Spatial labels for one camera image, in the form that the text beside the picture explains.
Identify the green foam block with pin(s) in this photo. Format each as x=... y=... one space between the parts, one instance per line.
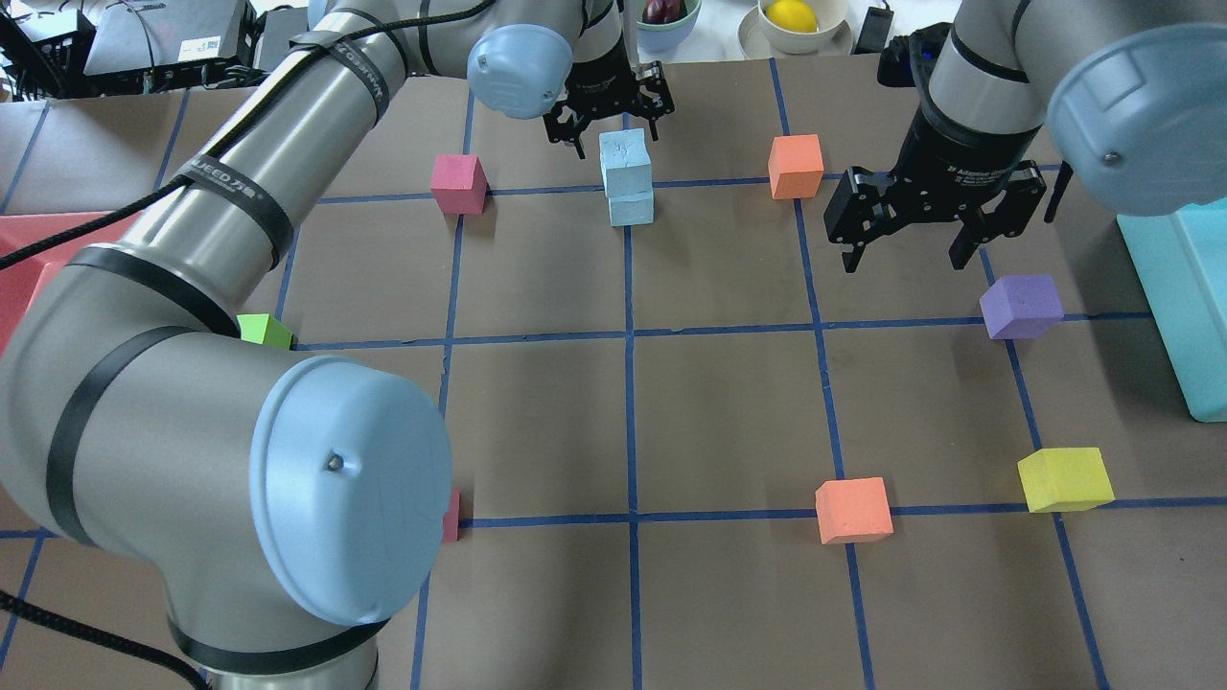
x=266 y=330

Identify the turquoise plastic tray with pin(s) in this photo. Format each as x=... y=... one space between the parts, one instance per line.
x=1181 y=263

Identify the black computer box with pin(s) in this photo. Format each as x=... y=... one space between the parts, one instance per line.
x=136 y=36

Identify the pink foam block table side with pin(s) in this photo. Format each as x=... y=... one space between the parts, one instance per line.
x=452 y=517

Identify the red pink foam block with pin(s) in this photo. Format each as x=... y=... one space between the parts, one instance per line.
x=459 y=184

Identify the purple foam block far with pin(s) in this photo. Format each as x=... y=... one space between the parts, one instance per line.
x=1021 y=307

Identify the light blue bowl with fruit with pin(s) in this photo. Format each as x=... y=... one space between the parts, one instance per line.
x=664 y=25

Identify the black power adapter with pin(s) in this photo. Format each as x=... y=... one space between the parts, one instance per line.
x=876 y=31

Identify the yellow foam block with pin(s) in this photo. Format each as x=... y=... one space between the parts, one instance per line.
x=1065 y=480

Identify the cream bowl with lemon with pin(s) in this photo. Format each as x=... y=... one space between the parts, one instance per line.
x=783 y=29

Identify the orange foam block table side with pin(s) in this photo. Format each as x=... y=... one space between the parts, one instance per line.
x=795 y=166

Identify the light blue foam block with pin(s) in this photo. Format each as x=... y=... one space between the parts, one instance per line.
x=632 y=209
x=625 y=163

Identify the pink plastic tray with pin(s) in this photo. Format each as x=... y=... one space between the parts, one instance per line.
x=21 y=283

